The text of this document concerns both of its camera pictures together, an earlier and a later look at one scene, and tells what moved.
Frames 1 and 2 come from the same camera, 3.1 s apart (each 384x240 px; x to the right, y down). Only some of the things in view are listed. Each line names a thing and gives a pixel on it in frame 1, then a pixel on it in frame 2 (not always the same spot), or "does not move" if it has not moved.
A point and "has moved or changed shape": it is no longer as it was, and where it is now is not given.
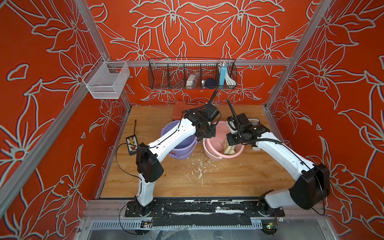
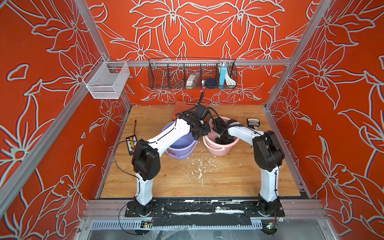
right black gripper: x=229 y=139 -> x=217 y=140
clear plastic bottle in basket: x=192 y=80 does not move
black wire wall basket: x=192 y=73 does not move
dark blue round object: x=211 y=83 does not move
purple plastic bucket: x=185 y=149 does not move
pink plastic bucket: x=214 y=146 has moved or changed shape
